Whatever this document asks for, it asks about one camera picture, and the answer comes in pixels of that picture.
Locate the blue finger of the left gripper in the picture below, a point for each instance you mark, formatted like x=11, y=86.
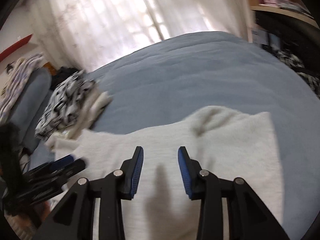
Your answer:
x=50, y=167
x=53, y=182

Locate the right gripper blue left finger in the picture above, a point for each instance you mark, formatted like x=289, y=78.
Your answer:
x=132, y=170

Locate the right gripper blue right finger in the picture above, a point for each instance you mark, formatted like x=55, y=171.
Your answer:
x=190, y=171

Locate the light grey zip hoodie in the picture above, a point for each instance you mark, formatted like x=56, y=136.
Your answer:
x=214, y=141

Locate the black white clothes pile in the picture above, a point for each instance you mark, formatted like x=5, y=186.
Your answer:
x=295, y=64

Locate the black white graffiti garment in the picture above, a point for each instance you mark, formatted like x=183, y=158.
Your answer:
x=65, y=104

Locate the cream satin folded garment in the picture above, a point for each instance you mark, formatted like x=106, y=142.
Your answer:
x=93, y=106

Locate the blue pillow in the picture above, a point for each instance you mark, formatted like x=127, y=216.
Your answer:
x=29, y=107

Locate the blue fleece bed blanket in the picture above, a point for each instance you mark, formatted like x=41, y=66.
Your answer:
x=236, y=108

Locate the black garment near headboard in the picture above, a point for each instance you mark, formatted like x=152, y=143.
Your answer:
x=62, y=74

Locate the purple white folded blanket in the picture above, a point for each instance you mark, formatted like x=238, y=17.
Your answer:
x=23, y=68

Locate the white floral curtain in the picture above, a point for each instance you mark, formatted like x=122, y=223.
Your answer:
x=89, y=34

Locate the white cardboard box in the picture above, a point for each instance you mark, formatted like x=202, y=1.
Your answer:
x=260, y=37

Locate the wooden desk shelf unit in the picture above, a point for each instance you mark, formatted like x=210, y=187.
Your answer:
x=294, y=8

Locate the red wall shelf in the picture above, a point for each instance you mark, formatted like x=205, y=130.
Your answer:
x=7, y=52

